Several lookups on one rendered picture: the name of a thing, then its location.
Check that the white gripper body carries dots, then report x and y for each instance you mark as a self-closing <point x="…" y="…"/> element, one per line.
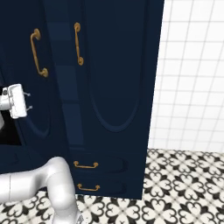
<point x="17" y="100"/>

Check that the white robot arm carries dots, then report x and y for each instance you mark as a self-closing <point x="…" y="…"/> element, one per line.
<point x="55" y="182"/>

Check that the navy cabinet door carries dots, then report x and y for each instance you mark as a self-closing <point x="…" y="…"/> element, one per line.
<point x="116" y="67"/>
<point x="26" y="58"/>

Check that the navy drawer front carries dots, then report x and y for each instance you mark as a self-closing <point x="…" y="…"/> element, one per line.
<point x="102" y="187"/>
<point x="100" y="165"/>

